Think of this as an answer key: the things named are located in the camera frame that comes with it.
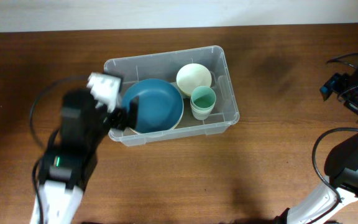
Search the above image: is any white bowl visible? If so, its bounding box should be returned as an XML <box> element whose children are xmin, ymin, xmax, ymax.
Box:
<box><xmin>176</xmin><ymin>63</ymin><xmax>212</xmax><ymax>96</ymax></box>

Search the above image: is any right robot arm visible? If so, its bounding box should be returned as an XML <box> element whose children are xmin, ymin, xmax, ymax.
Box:
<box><xmin>273</xmin><ymin>52</ymin><xmax>358</xmax><ymax>224</ymax></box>

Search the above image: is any cream cup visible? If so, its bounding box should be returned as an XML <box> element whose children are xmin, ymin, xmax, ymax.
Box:
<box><xmin>190</xmin><ymin>103</ymin><xmax>215</xmax><ymax>120</ymax></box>

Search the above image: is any dark blue plate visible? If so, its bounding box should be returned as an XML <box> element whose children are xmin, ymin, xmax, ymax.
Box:
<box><xmin>122</xmin><ymin>78</ymin><xmax>184</xmax><ymax>134</ymax></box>

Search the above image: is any green cup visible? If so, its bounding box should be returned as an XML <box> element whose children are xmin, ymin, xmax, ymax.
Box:
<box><xmin>191</xmin><ymin>86</ymin><xmax>216</xmax><ymax>110</ymax></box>

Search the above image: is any beige plate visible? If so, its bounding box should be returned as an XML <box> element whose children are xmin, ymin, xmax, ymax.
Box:
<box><xmin>130</xmin><ymin>102</ymin><xmax>184</xmax><ymax>134</ymax></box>

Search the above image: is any clear plastic storage container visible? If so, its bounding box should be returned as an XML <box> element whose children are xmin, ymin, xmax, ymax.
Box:
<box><xmin>104</xmin><ymin>45</ymin><xmax>240</xmax><ymax>146</ymax></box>

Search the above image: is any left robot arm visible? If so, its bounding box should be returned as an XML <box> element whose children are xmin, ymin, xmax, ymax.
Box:
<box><xmin>30</xmin><ymin>72</ymin><xmax>139</xmax><ymax>223</ymax></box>

